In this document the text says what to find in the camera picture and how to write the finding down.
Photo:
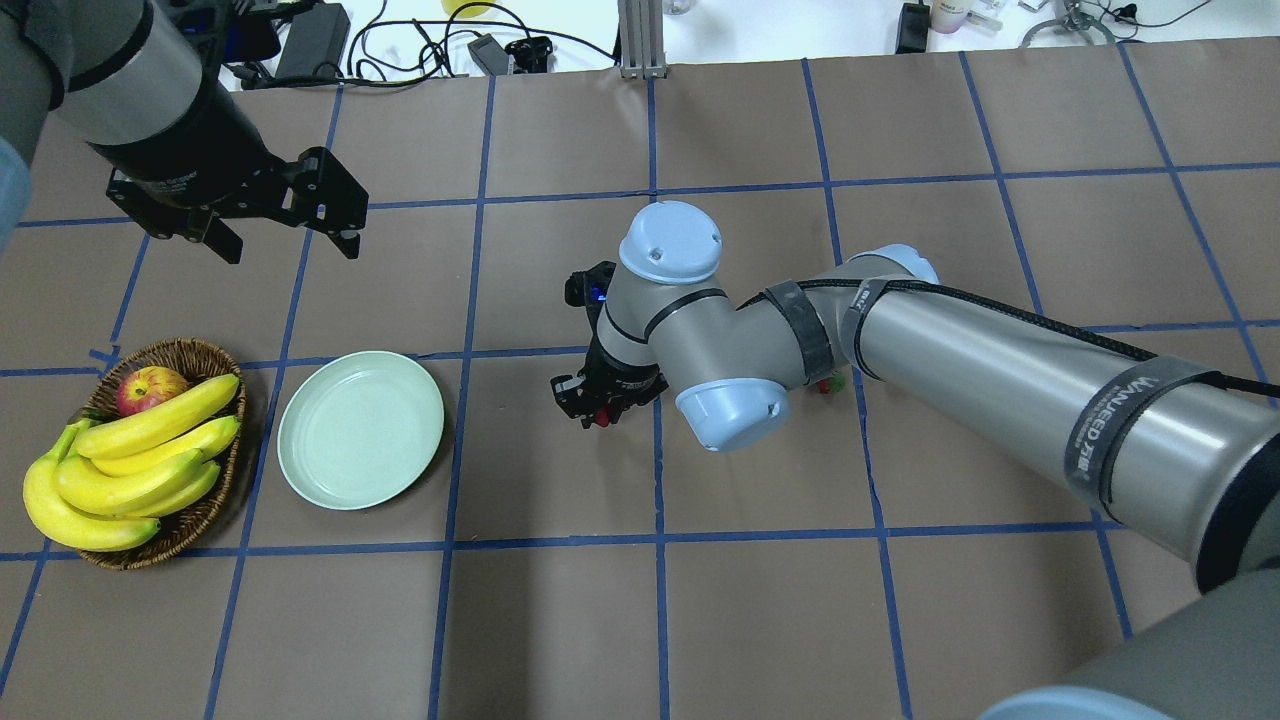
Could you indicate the wicker fruit basket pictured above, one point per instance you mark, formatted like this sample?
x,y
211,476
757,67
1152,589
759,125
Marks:
x,y
197,360

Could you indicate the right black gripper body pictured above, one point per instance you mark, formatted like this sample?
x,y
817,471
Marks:
x,y
621,373

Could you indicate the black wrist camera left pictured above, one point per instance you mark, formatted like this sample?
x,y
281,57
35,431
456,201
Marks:
x,y
230,31

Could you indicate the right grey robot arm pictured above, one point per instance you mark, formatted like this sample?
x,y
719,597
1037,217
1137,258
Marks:
x,y
1177,451

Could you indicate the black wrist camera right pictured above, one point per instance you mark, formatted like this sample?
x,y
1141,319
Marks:
x,y
588,289

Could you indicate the aluminium frame post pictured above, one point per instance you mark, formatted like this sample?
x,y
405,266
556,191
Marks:
x,y
640,32

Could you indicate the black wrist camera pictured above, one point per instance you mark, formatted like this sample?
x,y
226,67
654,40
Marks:
x,y
588,289
230,31

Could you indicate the black power adapter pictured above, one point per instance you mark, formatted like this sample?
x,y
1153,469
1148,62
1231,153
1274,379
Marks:
x,y
913,29

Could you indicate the yellow banana bunch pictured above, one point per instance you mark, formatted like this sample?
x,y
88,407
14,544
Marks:
x,y
104,485

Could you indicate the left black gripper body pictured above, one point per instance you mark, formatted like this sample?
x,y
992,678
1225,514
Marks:
x,y
185,143

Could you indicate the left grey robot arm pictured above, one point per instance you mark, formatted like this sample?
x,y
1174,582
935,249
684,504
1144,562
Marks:
x,y
114,71

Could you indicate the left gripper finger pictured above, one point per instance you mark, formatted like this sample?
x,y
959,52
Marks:
x,y
330,200
201,225

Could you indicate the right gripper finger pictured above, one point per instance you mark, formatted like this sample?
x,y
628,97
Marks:
x,y
569,397
618,406

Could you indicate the black laptop power brick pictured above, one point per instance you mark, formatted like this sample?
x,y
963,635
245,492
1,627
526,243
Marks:
x,y
314,43

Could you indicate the light green plate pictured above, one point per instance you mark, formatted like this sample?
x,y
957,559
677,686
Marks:
x,y
360,431

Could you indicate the red yellow apple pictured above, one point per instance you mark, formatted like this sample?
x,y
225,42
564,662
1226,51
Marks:
x,y
148,387

